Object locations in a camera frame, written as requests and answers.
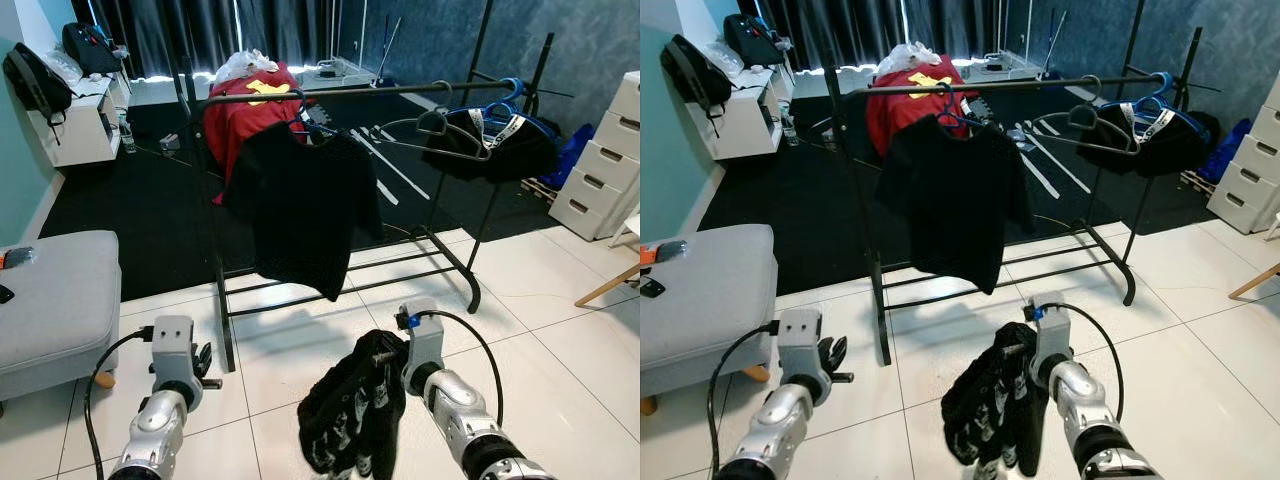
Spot black shorts with white pattern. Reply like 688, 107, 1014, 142
940, 320, 1049, 479
297, 328, 411, 479

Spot grey clothes hanger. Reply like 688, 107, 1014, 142
1035, 75, 1141, 156
383, 80, 493, 163

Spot blue plastic hanger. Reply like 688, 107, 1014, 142
455, 77, 556, 136
288, 88, 341, 146
1105, 72, 1206, 131
935, 82, 991, 136

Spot grey upholstered ottoman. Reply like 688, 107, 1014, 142
0, 230, 123, 403
640, 223, 781, 416

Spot black carpet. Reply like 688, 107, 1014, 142
38, 85, 611, 301
690, 80, 1241, 296

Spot black t-shirt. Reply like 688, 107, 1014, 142
875, 112, 1036, 296
222, 120, 386, 303

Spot white chair wooden legs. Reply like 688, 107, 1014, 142
575, 205, 641, 309
1228, 215, 1280, 301

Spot red shirt with yellow print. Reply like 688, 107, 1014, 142
865, 58, 976, 161
203, 65, 311, 206

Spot white shelf unit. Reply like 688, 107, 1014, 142
25, 75, 131, 168
700, 65, 796, 161

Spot white floor strip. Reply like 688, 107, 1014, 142
355, 125, 438, 201
345, 130, 404, 206
1005, 125, 1061, 201

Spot white drawer unit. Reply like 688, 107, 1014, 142
1205, 68, 1280, 236
550, 70, 641, 243

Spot white plastic bag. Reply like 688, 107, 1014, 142
878, 40, 946, 76
215, 48, 283, 83

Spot black backpack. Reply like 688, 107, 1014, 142
2, 42, 73, 126
660, 33, 731, 116

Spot black metal clothes rack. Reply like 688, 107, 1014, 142
170, 0, 556, 373
820, 0, 1206, 366

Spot blue bag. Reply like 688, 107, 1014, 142
1198, 118, 1251, 184
545, 122, 598, 191

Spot small black bag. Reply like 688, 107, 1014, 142
725, 13, 786, 66
62, 22, 121, 76

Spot black curtain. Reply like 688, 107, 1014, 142
740, 0, 1036, 71
75, 0, 371, 81

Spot blue mop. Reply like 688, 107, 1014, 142
1035, 10, 1066, 79
372, 15, 403, 86

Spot black garment with white band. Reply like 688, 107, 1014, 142
422, 105, 563, 184
1078, 100, 1211, 179

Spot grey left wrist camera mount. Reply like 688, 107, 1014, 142
150, 315, 198, 393
775, 308, 823, 386

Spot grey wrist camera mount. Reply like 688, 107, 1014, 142
150, 315, 198, 393
775, 308, 823, 386
398, 298, 446, 379
1028, 292, 1071, 366

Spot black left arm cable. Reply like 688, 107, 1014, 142
85, 325, 156, 476
707, 320, 781, 471

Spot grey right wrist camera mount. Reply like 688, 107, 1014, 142
1028, 292, 1071, 366
398, 298, 446, 379

